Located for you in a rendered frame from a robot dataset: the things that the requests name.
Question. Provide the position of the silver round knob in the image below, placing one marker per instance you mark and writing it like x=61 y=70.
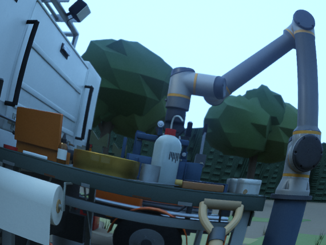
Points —
x=160 y=124

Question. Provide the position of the white flat pad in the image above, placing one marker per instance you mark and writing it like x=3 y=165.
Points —
x=34 y=154

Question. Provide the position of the white service truck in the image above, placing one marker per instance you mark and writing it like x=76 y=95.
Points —
x=51 y=76

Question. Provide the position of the grey metal cup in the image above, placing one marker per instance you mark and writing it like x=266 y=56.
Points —
x=149 y=173

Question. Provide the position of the white bottle with red cap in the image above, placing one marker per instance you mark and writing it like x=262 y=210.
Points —
x=166 y=158

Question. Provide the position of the white paper roll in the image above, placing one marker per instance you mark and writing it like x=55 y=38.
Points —
x=25 y=204

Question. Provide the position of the small green tree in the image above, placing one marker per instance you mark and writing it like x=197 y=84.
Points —
x=249 y=125

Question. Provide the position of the dark green hedge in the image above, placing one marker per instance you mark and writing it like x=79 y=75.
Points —
x=224 y=165

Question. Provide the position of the flat orange case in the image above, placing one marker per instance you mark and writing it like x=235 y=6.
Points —
x=118 y=197

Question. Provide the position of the grey extension rod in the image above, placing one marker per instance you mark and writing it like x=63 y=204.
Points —
x=203 y=142

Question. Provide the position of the black and grey work lamp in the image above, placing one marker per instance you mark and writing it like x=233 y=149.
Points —
x=80 y=11

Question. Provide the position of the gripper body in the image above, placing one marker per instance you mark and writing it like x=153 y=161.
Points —
x=175 y=112

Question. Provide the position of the brown bottle with white label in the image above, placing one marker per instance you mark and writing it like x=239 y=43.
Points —
x=62 y=153

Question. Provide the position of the orange box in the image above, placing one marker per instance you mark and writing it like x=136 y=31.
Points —
x=38 y=130

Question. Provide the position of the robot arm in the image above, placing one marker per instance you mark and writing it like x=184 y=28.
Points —
x=307 y=89

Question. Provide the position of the large green tree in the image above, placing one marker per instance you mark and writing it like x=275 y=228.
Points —
x=127 y=84

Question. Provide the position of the yellow round tub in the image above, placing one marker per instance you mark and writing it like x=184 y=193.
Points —
x=104 y=163

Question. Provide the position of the blue vise body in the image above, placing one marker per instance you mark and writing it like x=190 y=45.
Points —
x=189 y=172

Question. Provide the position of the white cup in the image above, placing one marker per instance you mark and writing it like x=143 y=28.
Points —
x=251 y=186
x=231 y=184

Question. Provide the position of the grey truck wheel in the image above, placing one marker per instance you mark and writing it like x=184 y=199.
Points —
x=146 y=238

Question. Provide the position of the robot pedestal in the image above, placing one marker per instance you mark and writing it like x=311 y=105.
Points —
x=285 y=221

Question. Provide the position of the red flat piece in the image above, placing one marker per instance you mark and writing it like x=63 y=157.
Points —
x=10 y=147

